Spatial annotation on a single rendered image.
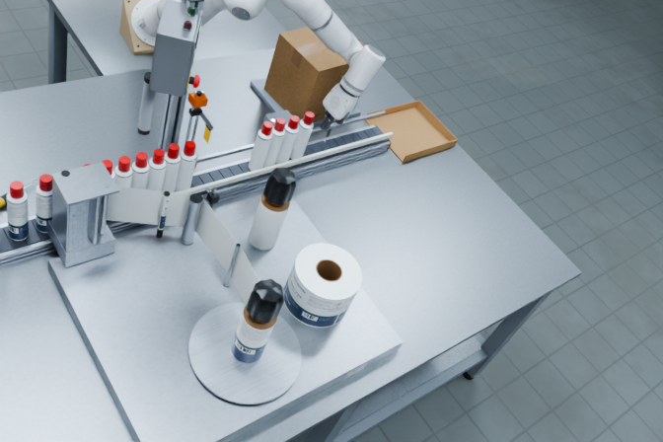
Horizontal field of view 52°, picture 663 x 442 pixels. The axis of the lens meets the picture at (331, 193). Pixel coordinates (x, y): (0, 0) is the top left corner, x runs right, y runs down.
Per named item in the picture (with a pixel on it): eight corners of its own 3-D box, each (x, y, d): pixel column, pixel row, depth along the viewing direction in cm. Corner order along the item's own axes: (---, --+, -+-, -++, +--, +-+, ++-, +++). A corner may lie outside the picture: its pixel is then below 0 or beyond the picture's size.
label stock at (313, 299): (270, 283, 205) (282, 254, 195) (324, 263, 216) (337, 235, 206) (305, 336, 196) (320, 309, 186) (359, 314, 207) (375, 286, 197)
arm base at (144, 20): (138, 49, 267) (155, 41, 252) (124, 1, 264) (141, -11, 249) (183, 42, 277) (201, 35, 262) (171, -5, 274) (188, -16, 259)
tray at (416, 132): (403, 163, 270) (405, 155, 267) (364, 119, 282) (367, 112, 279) (454, 146, 287) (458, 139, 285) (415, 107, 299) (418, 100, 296)
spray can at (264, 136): (253, 175, 234) (265, 130, 220) (245, 165, 236) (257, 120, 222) (265, 171, 237) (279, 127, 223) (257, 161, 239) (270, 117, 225)
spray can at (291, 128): (278, 168, 240) (292, 124, 226) (270, 158, 243) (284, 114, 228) (290, 165, 243) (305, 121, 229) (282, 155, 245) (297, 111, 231)
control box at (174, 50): (148, 90, 187) (156, 33, 174) (158, 54, 199) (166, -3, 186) (185, 99, 189) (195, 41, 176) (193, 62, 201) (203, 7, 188)
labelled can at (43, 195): (39, 236, 193) (39, 186, 179) (33, 223, 195) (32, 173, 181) (58, 231, 196) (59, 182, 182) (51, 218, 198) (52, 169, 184)
